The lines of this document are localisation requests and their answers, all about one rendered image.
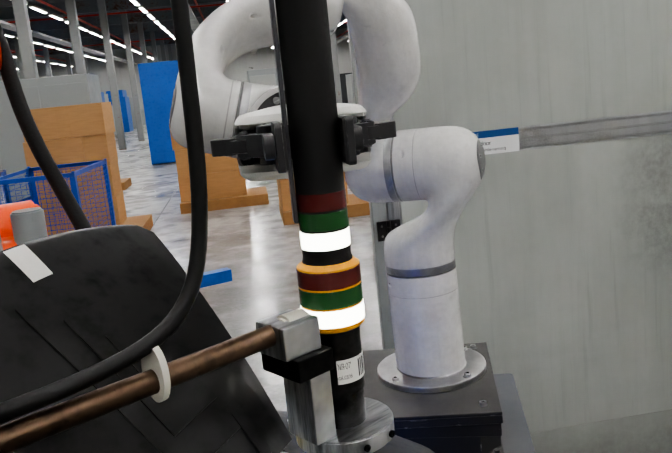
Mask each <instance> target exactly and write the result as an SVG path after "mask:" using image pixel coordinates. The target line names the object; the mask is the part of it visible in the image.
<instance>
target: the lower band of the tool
mask: <svg viewBox="0 0 672 453"><path fill-rule="evenodd" d="M358 264H359V259H358V258H356V257H354V256H353V258H352V259H351V260H349V261H347V262H344V263H340V264H336V265H329V266H309V265H305V264H303V263H302V261H301V262H300V263H299V264H298V265H297V267H296V268H297V270H298V271H299V272H302V273H307V274H327V273H335V272H341V271H345V270H348V269H351V268H354V267H356V266H357V265H358ZM360 283H361V281H360V282H359V283H357V284H355V285H353V286H351V287H347V288H343V289H339V290H332V291H309V290H304V289H301V288H300V287H299V289H300V290H302V291H305V292H310V293H331V292H338V291H343V290H347V289H350V288H353V287H355V286H357V285H359V284H360ZM362 301H363V299H362V300H361V301H360V302H359V303H357V304H355V305H352V306H349V307H345V308H341V309H334V310H312V309H307V308H304V307H303V306H301V307H302V308H303V309H305V310H308V311H313V312H333V311H340V310H345V309H349V308H352V307H354V306H357V305H358V304H360V303H361V302H362ZM364 320H365V317H364V318H363V319H362V320H361V321H359V322H358V323H356V324H353V325H350V326H346V327H342V328H335V329H320V334H335V333H342V332H346V331H350V330H352V329H355V328H357V327H358V326H360V325H361V324H362V323H363V322H364Z"/></svg>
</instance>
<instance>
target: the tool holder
mask: <svg viewBox="0 0 672 453"><path fill-rule="evenodd" d="M290 311H293V310H292V309H289V310H286V311H283V312H280V313H278V314H275V315H272V316H270V317H267V318H264V319H261V320H259V321H256V329H258V328H261V327H263V326H266V325H271V327H272V329H273V330H274V332H275V335H276V344H275V346H273V347H270V348H268V349H266V350H263V351H261V352H260V353H261V356H262V364H263V369H264V370H265V371H268V372H271V373H273V374H276V375H278V376H281V377H283V380H284V388H285V397H286V405H287V414H288V422H289V431H290V433H291V434H294V435H296V441H297V444H298V445H299V447H300V448H301V449H302V450H303V451H305V452H307V453H373V452H375V451H377V450H379V449H381V448H382V447H383V446H385V445H386V444H387V443H388V442H389V441H390V440H391V439H392V438H393V437H394V436H395V431H394V418H393V413H392V411H391V409H390V408H389V407H388V406H387V405H385V404H384V403H382V402H380V401H377V400H374V399H371V398H366V397H364V398H365V408H366V419H365V421H364V422H363V423H361V424H360V425H358V426H356V427H352V428H348V429H336V425H335V415H334V406H333V396H332V386H331V377H330V370H332V369H334V358H333V349H332V348H331V347H328V346H325V345H321V338H320V329H319V319H318V317H317V316H314V315H310V314H309V315H307V316H304V317H301V318H299V319H296V320H294V321H291V322H289V321H285V322H283V321H280V320H278V318H277V317H278V316H279V315H282V314H285V313H288V312H290Z"/></svg>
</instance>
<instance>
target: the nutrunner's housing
mask: <svg viewBox="0 0 672 453"><path fill-rule="evenodd" d="M320 338H321V345H325V346H328V347H331V348H332V349H333V358H334V369H332V370H330V377H331V386H332V396H333V406H334V415H335V425H336V429H348V428H352V427H356V426H358V425H360V424H361V423H363V422H364V421H365V419H366V408H365V398H364V386H365V375H364V373H365V371H364V361H363V350H362V344H361V334H360V326H358V327H357V328H355V329H352V330H350V331H346V332H342V333H335V334H320Z"/></svg>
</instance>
